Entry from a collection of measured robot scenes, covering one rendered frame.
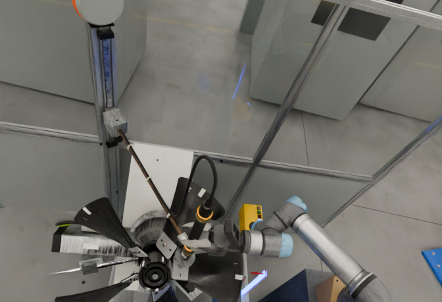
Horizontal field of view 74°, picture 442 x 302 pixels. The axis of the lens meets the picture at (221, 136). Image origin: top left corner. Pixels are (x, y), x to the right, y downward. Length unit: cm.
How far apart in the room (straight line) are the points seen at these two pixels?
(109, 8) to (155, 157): 60
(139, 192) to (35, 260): 138
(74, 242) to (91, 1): 89
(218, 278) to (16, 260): 170
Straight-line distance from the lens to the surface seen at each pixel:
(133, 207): 138
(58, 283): 251
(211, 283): 128
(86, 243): 135
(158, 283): 121
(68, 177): 219
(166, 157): 130
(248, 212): 155
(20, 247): 266
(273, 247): 101
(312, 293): 162
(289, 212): 111
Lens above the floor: 238
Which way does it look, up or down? 47 degrees down
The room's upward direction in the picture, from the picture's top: 20 degrees clockwise
